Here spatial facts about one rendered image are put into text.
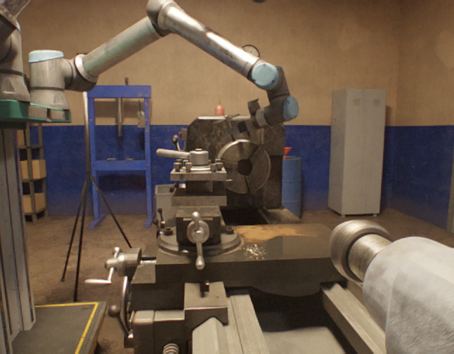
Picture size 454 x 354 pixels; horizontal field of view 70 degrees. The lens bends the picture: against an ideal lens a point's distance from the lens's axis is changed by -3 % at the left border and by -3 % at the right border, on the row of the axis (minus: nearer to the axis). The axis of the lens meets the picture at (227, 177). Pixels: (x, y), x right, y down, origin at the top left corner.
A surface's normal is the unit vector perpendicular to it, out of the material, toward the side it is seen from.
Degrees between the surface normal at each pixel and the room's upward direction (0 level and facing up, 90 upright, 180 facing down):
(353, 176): 90
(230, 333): 0
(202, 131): 90
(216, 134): 90
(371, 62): 90
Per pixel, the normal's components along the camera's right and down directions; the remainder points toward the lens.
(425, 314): -0.99, -0.07
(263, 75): -0.27, 0.18
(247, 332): 0.00, -0.99
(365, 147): 0.11, 0.14
